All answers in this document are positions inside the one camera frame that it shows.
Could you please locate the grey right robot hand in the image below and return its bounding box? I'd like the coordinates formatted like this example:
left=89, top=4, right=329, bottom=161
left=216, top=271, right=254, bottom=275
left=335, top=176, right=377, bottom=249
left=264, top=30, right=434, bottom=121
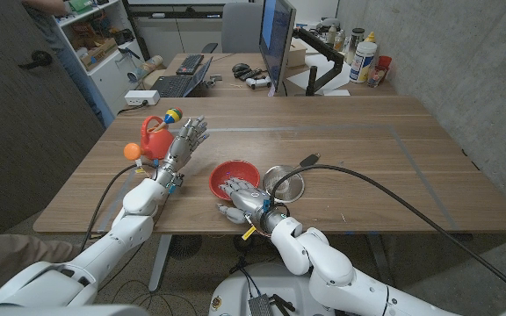
left=216, top=176, right=287, bottom=236

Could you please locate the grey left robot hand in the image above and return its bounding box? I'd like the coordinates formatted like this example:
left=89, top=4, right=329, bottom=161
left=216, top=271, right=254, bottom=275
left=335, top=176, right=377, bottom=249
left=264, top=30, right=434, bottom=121
left=151, top=115, right=210, bottom=188

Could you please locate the red toy watering can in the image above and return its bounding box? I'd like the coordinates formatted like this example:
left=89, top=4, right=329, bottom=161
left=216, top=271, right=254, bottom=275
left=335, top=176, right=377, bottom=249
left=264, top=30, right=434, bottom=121
left=123, top=115, right=176, bottom=162

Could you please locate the red bowl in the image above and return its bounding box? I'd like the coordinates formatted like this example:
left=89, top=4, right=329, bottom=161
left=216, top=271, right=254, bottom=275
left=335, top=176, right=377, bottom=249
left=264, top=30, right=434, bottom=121
left=208, top=159, right=261, bottom=202

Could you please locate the colourful striped maraca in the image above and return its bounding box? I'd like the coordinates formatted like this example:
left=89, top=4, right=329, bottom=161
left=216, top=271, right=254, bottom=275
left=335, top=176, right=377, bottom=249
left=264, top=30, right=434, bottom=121
left=155, top=107, right=184, bottom=133

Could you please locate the dark laptop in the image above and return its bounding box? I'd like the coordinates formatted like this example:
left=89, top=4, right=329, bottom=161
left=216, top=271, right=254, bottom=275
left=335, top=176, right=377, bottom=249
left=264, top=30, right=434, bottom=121
left=150, top=55, right=213, bottom=98

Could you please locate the white power strip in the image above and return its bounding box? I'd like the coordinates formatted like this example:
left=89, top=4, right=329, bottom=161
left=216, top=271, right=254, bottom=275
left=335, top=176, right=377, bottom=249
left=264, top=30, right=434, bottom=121
left=124, top=90, right=161, bottom=107

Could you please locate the round black fan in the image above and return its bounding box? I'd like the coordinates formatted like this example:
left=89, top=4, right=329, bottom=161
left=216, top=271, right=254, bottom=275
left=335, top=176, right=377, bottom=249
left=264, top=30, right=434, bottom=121
left=168, top=234, right=203, bottom=261

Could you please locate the black keyboard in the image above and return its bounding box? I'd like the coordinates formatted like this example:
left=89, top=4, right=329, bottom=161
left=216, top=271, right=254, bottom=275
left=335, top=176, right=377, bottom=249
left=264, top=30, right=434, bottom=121
left=176, top=54, right=205, bottom=75

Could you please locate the patterned paper roll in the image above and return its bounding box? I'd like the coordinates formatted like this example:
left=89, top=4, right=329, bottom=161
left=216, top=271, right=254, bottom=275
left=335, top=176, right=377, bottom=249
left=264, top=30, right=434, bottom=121
left=127, top=54, right=165, bottom=83

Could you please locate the white shelf unit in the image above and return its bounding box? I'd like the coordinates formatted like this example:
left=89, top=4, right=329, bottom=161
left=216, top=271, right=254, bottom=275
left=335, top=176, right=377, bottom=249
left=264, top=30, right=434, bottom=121
left=53, top=0, right=148, bottom=118

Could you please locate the white robot torso base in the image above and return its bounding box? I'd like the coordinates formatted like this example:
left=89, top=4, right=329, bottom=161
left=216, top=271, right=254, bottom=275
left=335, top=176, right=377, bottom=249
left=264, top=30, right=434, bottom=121
left=208, top=262, right=320, bottom=316

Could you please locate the black remote control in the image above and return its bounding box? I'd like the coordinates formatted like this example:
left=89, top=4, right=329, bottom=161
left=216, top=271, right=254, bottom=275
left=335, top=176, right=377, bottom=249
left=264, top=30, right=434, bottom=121
left=237, top=68, right=264, bottom=82

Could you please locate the white game controller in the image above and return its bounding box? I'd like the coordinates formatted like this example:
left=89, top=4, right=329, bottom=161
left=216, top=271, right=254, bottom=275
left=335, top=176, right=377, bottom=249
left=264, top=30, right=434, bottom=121
left=245, top=75, right=272, bottom=90

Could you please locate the grey table leg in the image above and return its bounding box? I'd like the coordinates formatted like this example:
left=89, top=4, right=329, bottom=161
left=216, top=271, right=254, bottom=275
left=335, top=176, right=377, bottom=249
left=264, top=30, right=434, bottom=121
left=365, top=233, right=395, bottom=291
left=148, top=234, right=173, bottom=293

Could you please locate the open cardboard box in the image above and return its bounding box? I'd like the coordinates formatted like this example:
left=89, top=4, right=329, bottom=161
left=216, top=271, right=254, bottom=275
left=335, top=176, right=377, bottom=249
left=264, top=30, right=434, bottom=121
left=79, top=37, right=119, bottom=71

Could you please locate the white paper sheet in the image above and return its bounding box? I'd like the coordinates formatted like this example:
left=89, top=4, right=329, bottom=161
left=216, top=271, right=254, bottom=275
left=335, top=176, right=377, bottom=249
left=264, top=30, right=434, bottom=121
left=286, top=53, right=355, bottom=97

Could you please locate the grey office chair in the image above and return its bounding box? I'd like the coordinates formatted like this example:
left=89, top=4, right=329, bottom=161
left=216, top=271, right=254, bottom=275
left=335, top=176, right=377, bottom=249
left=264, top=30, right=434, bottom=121
left=200, top=2, right=265, bottom=54

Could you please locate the computer monitor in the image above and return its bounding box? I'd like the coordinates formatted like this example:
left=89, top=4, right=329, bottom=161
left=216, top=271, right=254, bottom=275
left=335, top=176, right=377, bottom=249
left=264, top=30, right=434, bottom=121
left=258, top=0, right=297, bottom=94

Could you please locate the tan closed cardboard box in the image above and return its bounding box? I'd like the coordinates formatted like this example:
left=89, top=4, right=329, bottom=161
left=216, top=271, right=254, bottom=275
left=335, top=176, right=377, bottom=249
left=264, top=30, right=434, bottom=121
left=286, top=38, right=308, bottom=68

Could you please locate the wooden office desk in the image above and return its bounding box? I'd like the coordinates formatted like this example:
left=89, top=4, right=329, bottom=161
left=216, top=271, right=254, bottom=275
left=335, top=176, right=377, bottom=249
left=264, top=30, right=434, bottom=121
left=160, top=52, right=398, bottom=97

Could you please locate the green box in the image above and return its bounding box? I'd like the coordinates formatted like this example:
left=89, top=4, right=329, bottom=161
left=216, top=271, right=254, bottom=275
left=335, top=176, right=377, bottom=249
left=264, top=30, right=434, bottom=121
left=68, top=0, right=94, bottom=13

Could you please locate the clear glass jar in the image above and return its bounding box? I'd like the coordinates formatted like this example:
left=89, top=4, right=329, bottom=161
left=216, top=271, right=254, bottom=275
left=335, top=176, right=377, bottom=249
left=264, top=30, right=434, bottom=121
left=366, top=64, right=388, bottom=88

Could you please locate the white wipes canister blue label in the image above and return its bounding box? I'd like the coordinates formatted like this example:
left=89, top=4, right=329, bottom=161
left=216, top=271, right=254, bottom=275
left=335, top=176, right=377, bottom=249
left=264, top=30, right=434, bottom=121
left=349, top=40, right=378, bottom=84

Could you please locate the dark lid jar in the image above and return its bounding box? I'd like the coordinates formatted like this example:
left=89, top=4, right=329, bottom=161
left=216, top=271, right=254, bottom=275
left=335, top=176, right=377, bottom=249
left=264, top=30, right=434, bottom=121
left=344, top=27, right=366, bottom=65

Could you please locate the red cup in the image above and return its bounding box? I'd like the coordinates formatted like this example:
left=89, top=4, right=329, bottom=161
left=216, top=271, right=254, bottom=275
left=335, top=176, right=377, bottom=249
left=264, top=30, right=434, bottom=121
left=375, top=54, right=393, bottom=83

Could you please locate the seated person in beige trousers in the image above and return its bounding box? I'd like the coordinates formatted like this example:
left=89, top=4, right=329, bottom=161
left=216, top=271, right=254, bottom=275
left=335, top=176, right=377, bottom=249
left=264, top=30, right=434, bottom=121
left=0, top=231, right=83, bottom=299

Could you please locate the metal mesh strainer black handle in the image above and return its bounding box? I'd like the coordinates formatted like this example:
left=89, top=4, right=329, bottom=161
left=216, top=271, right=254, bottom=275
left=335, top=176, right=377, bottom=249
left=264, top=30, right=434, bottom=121
left=262, top=153, right=322, bottom=205

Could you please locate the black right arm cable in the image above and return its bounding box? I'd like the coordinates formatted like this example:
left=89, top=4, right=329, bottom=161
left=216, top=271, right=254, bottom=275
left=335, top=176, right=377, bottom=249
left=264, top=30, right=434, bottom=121
left=269, top=163, right=506, bottom=304

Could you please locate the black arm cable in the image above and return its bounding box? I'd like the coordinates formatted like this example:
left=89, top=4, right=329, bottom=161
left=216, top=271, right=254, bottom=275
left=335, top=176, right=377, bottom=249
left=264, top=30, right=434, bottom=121
left=269, top=163, right=506, bottom=304
left=79, top=162, right=160, bottom=254

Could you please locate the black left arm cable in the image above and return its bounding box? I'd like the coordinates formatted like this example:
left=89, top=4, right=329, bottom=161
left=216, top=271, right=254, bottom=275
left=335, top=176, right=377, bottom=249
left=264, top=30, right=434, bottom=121
left=79, top=162, right=160, bottom=254

